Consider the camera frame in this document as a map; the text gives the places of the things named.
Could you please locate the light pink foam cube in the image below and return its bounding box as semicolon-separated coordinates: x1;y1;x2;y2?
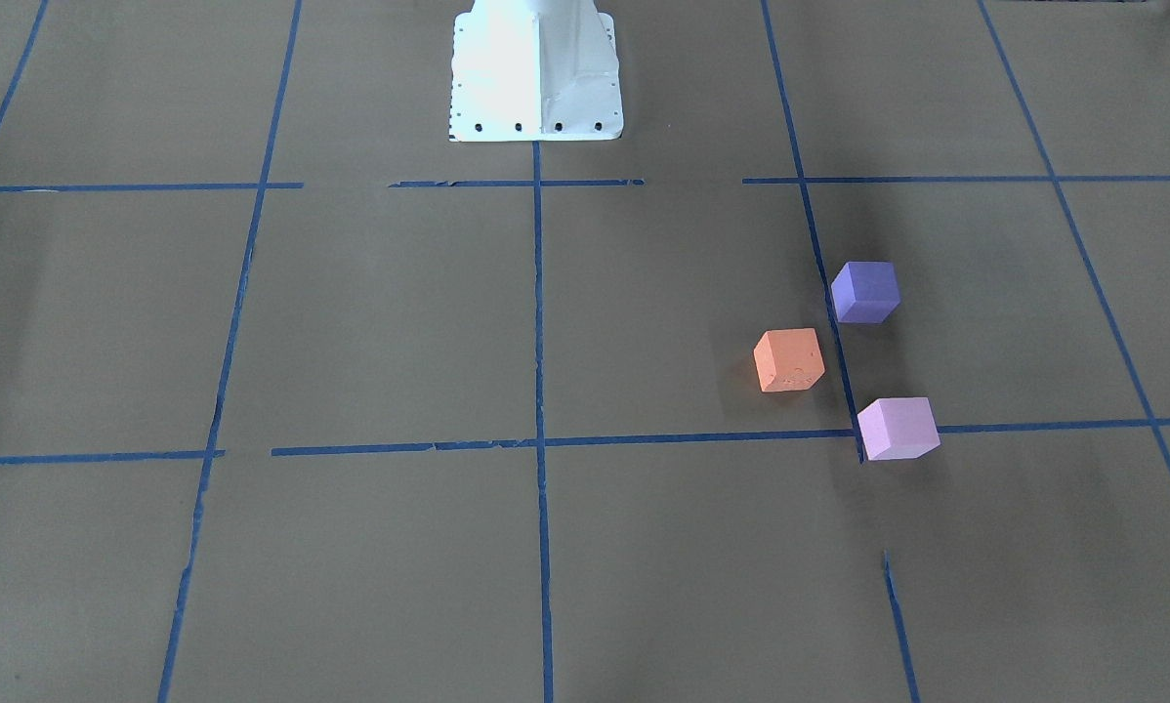
856;397;941;460

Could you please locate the dark purple foam cube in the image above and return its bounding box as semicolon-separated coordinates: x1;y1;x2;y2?
830;260;901;324

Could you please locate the orange foam cube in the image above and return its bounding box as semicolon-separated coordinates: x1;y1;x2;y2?
753;328;825;394

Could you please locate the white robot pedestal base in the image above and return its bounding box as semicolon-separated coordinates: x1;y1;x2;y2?
448;1;625;143

